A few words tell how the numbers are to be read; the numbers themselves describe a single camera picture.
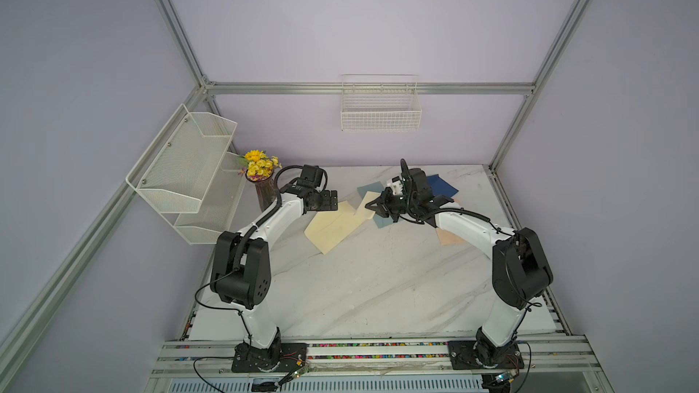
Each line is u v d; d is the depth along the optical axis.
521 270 0.48
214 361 0.75
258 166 0.86
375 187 1.11
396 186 0.84
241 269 0.48
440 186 1.16
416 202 0.70
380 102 0.94
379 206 0.78
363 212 0.85
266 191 0.93
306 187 0.70
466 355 0.73
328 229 0.99
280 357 0.72
